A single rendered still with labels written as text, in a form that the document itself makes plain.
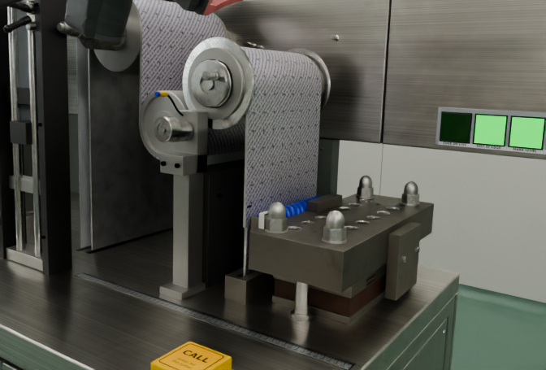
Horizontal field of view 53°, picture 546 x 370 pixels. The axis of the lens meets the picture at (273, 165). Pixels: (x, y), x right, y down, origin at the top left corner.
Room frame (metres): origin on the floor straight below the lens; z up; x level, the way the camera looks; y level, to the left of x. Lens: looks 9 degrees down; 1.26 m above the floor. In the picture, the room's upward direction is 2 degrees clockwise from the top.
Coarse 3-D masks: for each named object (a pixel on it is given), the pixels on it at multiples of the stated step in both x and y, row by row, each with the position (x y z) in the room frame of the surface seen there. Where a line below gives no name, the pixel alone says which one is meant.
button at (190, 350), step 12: (180, 348) 0.64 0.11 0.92; (192, 348) 0.64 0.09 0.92; (204, 348) 0.64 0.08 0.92; (156, 360) 0.61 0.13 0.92; (168, 360) 0.61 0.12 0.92; (180, 360) 0.61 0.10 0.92; (192, 360) 0.61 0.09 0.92; (204, 360) 0.61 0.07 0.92; (216, 360) 0.61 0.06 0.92; (228, 360) 0.62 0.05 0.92
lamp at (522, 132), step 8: (512, 120) 0.95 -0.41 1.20; (520, 120) 0.94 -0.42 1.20; (528, 120) 0.93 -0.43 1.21; (536, 120) 0.93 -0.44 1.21; (512, 128) 0.95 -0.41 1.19; (520, 128) 0.94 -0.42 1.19; (528, 128) 0.93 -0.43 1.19; (536, 128) 0.93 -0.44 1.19; (512, 136) 0.95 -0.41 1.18; (520, 136) 0.94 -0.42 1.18; (528, 136) 0.93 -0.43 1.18; (536, 136) 0.93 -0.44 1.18; (512, 144) 0.95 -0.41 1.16; (520, 144) 0.94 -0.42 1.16; (528, 144) 0.93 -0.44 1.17; (536, 144) 0.93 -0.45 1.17
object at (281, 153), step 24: (264, 120) 0.90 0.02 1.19; (288, 120) 0.97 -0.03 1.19; (312, 120) 1.04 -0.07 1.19; (264, 144) 0.91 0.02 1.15; (288, 144) 0.97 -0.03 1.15; (312, 144) 1.04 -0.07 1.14; (264, 168) 0.91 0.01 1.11; (288, 168) 0.97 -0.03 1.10; (312, 168) 1.05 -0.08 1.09; (264, 192) 0.91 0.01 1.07; (288, 192) 0.98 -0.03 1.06; (312, 192) 1.05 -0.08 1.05
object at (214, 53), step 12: (216, 48) 0.89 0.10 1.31; (228, 60) 0.88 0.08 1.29; (192, 72) 0.92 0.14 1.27; (240, 72) 0.86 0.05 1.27; (240, 84) 0.86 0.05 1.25; (192, 96) 0.92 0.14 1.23; (240, 96) 0.86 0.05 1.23; (204, 108) 0.90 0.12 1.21; (216, 108) 0.89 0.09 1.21; (228, 108) 0.87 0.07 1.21
